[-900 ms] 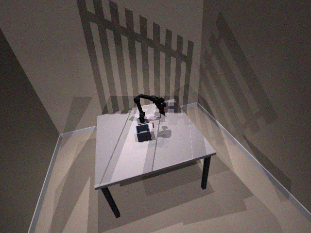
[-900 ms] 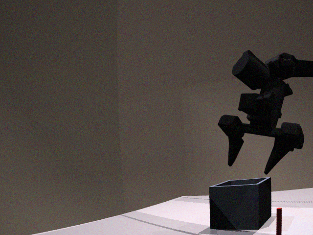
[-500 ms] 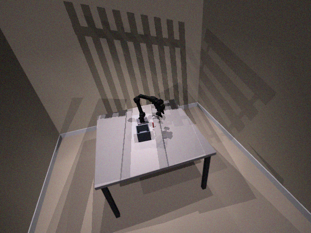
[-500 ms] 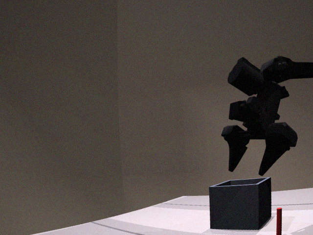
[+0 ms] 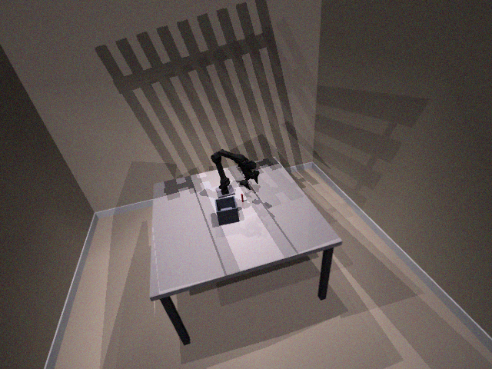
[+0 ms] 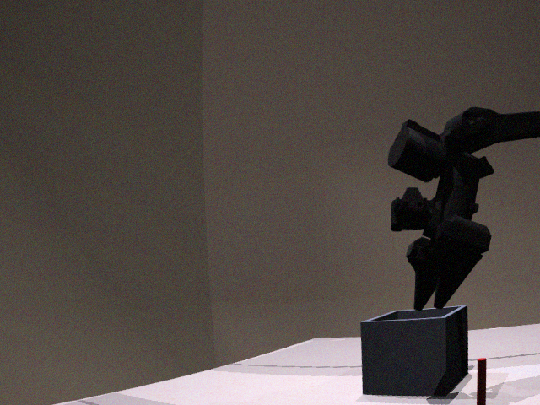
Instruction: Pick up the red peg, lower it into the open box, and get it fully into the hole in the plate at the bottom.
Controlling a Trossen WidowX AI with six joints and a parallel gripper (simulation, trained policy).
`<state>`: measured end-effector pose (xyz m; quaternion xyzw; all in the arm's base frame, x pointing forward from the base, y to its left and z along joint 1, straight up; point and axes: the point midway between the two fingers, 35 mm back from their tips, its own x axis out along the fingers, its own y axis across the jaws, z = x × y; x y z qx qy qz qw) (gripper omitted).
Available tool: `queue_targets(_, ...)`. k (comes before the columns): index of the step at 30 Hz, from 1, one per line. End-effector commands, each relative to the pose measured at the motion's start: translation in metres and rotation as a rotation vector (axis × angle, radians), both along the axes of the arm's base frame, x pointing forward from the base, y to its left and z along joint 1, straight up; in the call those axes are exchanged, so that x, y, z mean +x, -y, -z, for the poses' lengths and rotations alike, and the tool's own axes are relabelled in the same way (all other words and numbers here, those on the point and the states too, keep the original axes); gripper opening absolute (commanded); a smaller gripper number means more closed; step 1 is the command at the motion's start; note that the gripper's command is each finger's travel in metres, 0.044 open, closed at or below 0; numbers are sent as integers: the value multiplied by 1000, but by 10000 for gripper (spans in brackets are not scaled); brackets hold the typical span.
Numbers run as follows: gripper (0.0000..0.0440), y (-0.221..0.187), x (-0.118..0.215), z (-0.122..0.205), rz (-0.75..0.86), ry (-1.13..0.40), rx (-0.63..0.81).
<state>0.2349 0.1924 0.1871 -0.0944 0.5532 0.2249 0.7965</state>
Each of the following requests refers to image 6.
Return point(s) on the red peg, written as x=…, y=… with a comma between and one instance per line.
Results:
x=481, y=387

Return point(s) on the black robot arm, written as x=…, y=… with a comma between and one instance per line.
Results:
x=423, y=154

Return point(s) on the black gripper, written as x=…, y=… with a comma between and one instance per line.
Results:
x=442, y=263

